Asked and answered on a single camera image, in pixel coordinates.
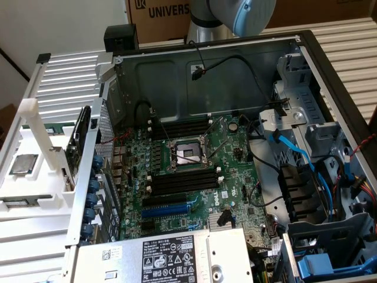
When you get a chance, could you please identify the red and black twisted wire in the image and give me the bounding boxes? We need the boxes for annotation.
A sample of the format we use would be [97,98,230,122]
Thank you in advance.
[100,129,133,146]
[352,140,377,154]

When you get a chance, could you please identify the red and yellow power wires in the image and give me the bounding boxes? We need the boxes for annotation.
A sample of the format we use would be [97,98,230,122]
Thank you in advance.
[350,173,373,197]

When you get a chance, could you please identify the black plastic shroud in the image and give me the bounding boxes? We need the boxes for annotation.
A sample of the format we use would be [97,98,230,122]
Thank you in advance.
[278,164,328,222]

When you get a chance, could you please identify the long black expansion slot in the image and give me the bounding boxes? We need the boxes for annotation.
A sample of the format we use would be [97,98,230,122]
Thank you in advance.
[142,193,189,208]

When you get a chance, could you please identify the printed cardboard box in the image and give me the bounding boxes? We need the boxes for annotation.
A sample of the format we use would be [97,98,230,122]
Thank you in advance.
[125,0,192,42]

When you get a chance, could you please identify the silver power supply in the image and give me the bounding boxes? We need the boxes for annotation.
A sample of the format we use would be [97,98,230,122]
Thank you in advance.
[69,226,254,283]

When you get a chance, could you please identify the grey disk bay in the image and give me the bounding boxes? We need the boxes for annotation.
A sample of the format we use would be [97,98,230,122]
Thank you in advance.
[282,212,377,283]

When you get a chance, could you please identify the open PC case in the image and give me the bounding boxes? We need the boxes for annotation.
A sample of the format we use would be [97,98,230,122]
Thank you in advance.
[64,29,377,283]

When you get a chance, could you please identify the plain cardboard box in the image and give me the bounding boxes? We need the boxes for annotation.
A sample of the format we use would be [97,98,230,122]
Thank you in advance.
[266,0,377,29]

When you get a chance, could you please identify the black graphics card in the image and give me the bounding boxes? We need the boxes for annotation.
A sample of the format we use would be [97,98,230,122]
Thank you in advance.
[65,105,92,191]

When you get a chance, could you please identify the white parts rack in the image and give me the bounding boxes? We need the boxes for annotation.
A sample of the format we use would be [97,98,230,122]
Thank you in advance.
[0,98,78,221]

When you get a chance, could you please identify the blue plastic handle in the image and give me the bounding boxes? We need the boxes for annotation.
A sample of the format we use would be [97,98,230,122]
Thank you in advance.
[297,253,377,281]

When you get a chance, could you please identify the blue expansion slot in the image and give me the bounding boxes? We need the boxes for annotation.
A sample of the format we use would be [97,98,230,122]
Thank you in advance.
[141,203,191,219]

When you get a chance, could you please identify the silver CPU chip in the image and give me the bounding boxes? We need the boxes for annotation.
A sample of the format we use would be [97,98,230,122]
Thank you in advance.
[8,153,39,175]

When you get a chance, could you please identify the green RAM stick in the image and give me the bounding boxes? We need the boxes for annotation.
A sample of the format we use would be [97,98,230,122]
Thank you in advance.
[1,198,41,209]

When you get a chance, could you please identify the silver drive cage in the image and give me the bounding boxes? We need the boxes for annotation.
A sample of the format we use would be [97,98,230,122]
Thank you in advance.
[272,52,328,124]

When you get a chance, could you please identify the CPU socket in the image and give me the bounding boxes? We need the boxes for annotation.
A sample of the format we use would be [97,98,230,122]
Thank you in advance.
[166,135,214,175]

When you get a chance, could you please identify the short blue wire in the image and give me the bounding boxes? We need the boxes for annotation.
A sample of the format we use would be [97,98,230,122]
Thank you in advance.
[343,153,356,185]

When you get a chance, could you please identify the blue disk wire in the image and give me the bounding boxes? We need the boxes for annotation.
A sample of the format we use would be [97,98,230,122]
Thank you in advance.
[264,129,335,221]

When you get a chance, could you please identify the green motherboard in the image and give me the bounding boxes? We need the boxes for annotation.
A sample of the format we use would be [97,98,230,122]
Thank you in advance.
[110,113,285,247]

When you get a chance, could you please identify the black disk wire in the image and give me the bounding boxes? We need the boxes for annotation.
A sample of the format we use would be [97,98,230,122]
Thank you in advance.
[188,40,288,106]

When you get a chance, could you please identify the silver finned heatsink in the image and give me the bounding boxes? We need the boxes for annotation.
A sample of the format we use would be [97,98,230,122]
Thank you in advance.
[209,210,236,229]

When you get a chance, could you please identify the black box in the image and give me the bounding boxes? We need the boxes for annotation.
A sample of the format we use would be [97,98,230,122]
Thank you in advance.
[104,24,140,54]

